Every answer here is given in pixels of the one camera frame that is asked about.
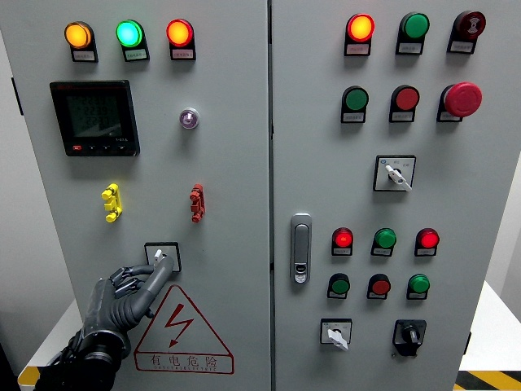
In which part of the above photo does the white round lamp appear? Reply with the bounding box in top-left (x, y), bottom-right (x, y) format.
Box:
top-left (179, 107), bottom-right (201, 130)

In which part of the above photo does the small yellow handle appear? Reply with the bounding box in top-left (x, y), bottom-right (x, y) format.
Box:
top-left (100, 182), bottom-right (124, 224)

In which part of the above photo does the white-handled turn switch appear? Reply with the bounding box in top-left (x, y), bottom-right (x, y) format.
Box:
top-left (373, 154), bottom-right (417, 192)
top-left (143, 241), bottom-right (182, 273)
top-left (320, 318), bottom-right (353, 351)

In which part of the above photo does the red lit round lamp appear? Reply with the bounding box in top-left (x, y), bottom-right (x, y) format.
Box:
top-left (346, 13), bottom-right (376, 43)
top-left (165, 18), bottom-right (195, 47)

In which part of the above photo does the green lit round lamp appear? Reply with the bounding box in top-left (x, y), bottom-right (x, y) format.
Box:
top-left (116, 19), bottom-right (145, 48)

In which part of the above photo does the yellow round lamp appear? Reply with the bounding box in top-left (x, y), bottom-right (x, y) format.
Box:
top-left (63, 20), bottom-right (94, 50)

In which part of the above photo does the small red push button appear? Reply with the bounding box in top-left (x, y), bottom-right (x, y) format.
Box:
top-left (368, 273), bottom-right (392, 297)

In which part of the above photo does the grey cabinet door with lock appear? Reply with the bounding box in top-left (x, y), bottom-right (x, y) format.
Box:
top-left (270, 0), bottom-right (521, 391)

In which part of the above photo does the large red stop button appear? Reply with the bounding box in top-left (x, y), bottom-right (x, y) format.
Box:
top-left (440, 81), bottom-right (484, 118)

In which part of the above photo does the red warning triangle sticker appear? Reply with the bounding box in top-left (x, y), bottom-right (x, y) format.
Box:
top-left (134, 283), bottom-right (235, 376)

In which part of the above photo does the small green lamp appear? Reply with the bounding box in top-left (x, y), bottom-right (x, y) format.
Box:
top-left (373, 227), bottom-right (397, 249)

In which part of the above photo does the large green round lamp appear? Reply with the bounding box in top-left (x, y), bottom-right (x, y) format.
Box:
top-left (399, 11), bottom-right (431, 41)

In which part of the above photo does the white-handled turn switch, large plate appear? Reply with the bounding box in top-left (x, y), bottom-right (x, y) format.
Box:
top-left (373, 154), bottom-right (417, 192)

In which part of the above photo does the black and yellow striped tape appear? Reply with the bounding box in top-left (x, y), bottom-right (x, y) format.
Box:
top-left (16, 366), bottom-right (50, 388)
top-left (453, 370), bottom-right (521, 391)

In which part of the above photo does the white-handled turn switch, small plate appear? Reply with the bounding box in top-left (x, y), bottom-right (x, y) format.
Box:
top-left (320, 318), bottom-right (353, 351)

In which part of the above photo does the grey cabinet door with display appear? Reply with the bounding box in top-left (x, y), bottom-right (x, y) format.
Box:
top-left (0, 0), bottom-right (273, 391)

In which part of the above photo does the black display meter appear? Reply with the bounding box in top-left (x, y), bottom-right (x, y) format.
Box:
top-left (49, 79), bottom-right (141, 158)

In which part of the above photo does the black-handled turn switch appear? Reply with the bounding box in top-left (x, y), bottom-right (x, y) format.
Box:
top-left (392, 319), bottom-right (428, 358)

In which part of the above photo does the dark red buzzer lamp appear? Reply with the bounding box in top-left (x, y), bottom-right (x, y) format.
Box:
top-left (453, 10), bottom-right (488, 41)

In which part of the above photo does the small red lit lamp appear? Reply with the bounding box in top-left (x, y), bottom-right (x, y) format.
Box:
top-left (415, 227), bottom-right (440, 249)
top-left (331, 226), bottom-right (355, 249)

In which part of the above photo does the small green push button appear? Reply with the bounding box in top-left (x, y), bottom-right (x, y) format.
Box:
top-left (328, 273), bottom-right (351, 296)
top-left (407, 273), bottom-right (431, 295)

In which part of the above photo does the small red handle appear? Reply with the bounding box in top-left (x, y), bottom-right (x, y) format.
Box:
top-left (189, 183), bottom-right (206, 224)

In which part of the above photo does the silver door lock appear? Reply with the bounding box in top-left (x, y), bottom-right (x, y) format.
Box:
top-left (290, 213), bottom-right (313, 285)

